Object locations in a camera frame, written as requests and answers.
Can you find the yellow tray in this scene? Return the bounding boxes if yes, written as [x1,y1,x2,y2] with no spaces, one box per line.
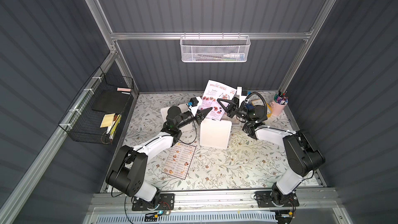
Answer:
[251,99,272,120]

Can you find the pink special menu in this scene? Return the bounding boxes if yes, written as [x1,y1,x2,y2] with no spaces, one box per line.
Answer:
[199,80,236,120]

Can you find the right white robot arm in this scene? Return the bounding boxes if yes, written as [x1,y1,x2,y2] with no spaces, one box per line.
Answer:
[217,92,325,207]

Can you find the white tube in basket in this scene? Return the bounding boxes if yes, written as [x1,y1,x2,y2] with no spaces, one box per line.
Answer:
[222,53,247,62]

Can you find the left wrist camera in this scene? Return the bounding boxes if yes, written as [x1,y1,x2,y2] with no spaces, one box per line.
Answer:
[187,96,203,117]

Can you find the black wire wall basket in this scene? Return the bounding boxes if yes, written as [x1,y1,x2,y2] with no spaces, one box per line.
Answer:
[59,68,134,145]

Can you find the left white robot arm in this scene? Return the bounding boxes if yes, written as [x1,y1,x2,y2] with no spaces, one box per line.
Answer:
[105,106,212,208]

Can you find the yellow sticky notepad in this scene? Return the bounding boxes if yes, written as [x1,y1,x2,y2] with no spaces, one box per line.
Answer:
[100,114,115,128]

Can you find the white rack panel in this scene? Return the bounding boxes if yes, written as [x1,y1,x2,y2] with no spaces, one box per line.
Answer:
[160,104,194,132]
[229,117,241,125]
[200,118,232,149]

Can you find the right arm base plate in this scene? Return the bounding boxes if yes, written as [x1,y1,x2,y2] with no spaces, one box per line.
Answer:
[254,190,300,208]

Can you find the black notebook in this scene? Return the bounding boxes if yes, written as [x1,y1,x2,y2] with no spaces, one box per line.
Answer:
[92,90,131,114]

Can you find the white wire mesh basket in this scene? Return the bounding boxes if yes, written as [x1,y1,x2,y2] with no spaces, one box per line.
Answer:
[179,34,251,63]

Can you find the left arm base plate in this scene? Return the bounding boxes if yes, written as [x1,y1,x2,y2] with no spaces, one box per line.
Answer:
[132,193,175,211]

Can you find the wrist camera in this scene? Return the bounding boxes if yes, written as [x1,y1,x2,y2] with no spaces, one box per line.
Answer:
[187,96,203,117]
[236,87,249,105]

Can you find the pink pen cup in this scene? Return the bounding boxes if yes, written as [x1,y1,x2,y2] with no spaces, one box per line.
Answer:
[269,101,286,116]

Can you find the yellow patterned roll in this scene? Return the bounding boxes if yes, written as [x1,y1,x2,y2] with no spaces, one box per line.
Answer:
[106,114,121,140]

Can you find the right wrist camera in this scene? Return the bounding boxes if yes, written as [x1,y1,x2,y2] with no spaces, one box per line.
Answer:
[236,87,249,105]

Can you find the left Dim Sum menu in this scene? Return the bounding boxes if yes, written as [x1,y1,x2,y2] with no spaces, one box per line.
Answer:
[162,142,197,180]

